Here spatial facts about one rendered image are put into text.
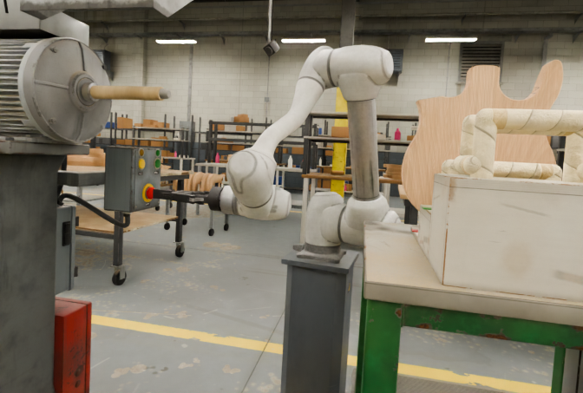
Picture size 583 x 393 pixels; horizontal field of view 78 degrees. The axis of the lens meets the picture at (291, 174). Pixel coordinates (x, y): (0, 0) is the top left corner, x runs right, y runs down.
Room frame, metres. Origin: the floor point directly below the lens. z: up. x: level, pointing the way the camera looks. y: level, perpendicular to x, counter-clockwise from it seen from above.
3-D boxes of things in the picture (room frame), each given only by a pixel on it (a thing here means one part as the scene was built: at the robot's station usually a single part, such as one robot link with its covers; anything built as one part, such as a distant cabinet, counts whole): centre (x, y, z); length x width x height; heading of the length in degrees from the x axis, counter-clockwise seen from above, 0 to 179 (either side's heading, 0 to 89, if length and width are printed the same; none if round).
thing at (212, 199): (1.13, 0.25, 0.97); 0.09 x 0.08 x 0.07; 80
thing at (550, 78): (0.88, -0.59, 1.33); 0.07 x 0.04 x 0.10; 78
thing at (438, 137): (0.91, -0.46, 1.17); 0.35 x 0.04 x 0.40; 78
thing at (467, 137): (0.65, -0.32, 1.15); 0.03 x 0.03 x 0.09
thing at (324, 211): (1.53, -0.16, 0.87); 0.18 x 0.16 x 0.22; 57
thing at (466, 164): (0.62, -0.30, 1.12); 0.11 x 0.03 x 0.03; 169
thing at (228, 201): (1.11, 0.18, 0.97); 0.09 x 0.06 x 0.09; 170
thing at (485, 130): (0.57, -0.30, 1.15); 0.03 x 0.03 x 0.09
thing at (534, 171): (0.71, -0.42, 1.12); 0.20 x 0.03 x 0.03; 78
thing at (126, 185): (1.16, 0.58, 0.99); 0.24 x 0.21 x 0.26; 79
